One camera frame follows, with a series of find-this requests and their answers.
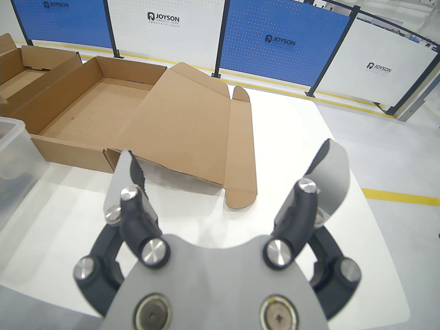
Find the white perforated partition panel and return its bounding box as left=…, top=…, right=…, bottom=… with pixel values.
left=102, top=0, right=230, bottom=71
left=309, top=18, right=440, bottom=113

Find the blue perforated partition panel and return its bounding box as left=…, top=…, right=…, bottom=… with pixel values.
left=3, top=0, right=115, bottom=50
left=217, top=0, right=356, bottom=92

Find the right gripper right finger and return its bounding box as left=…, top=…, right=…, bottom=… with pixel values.
left=263, top=138, right=362, bottom=323

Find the shallow cardboard box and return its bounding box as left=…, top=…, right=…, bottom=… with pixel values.
left=0, top=33, right=82, bottom=117

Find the clear plastic tray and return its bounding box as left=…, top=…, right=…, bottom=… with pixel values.
left=0, top=115, right=51, bottom=233

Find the large open cardboard box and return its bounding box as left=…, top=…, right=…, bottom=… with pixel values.
left=10, top=56, right=258, bottom=210

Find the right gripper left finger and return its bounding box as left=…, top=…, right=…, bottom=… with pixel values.
left=73, top=148, right=171, bottom=319

